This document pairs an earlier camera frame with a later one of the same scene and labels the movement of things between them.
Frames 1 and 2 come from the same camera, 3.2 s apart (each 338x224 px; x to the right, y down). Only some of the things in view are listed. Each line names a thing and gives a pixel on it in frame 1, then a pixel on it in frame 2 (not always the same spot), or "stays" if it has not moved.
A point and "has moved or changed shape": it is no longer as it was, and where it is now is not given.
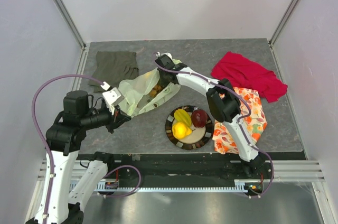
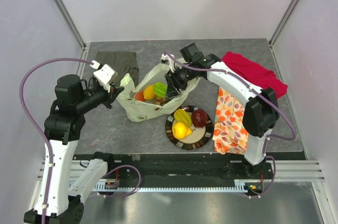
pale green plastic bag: [135, 87] has moved or changed shape
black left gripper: [115, 119] to [110, 97]
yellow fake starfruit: [180, 115] stays
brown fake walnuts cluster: [156, 89] to [160, 100]
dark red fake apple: [199, 118] stays
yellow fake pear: [180, 131] stays
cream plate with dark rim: [198, 138] stays
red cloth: [242, 72] stays
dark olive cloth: [112, 67] stays
